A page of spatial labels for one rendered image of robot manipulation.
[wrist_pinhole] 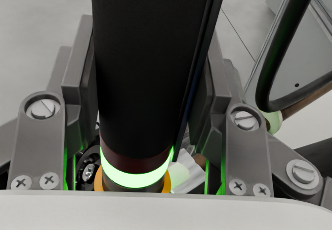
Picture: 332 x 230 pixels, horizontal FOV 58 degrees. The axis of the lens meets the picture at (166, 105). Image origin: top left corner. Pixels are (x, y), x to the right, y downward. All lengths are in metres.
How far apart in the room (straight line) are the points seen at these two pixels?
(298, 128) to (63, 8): 2.69
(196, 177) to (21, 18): 2.79
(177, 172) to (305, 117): 0.38
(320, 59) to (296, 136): 0.80
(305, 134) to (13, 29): 2.54
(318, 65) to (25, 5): 2.52
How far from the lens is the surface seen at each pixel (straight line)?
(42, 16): 2.94
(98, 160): 0.37
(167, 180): 0.18
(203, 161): 0.22
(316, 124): 0.54
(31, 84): 2.27
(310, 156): 0.28
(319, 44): 1.34
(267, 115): 0.26
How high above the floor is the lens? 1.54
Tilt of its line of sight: 47 degrees down
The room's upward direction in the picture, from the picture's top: 10 degrees clockwise
